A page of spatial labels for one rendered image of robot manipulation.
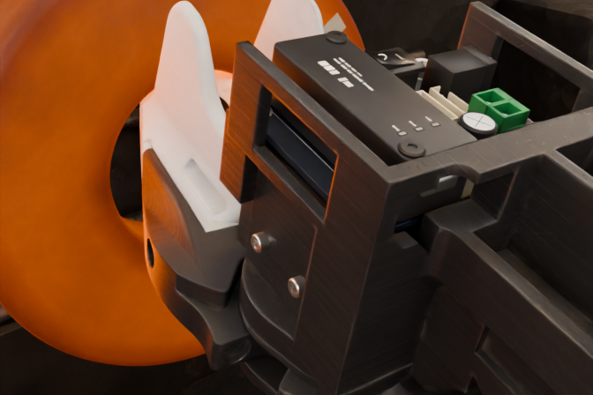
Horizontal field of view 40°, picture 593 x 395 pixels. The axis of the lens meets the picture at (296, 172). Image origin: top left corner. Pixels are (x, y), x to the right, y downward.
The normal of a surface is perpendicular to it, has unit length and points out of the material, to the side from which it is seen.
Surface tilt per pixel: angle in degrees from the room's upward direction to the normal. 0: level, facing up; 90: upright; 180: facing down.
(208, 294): 99
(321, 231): 91
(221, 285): 14
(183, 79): 90
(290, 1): 88
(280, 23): 88
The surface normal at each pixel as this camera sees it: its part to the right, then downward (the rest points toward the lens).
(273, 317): 0.14, -0.80
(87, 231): 0.58, 0.32
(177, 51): -0.86, 0.20
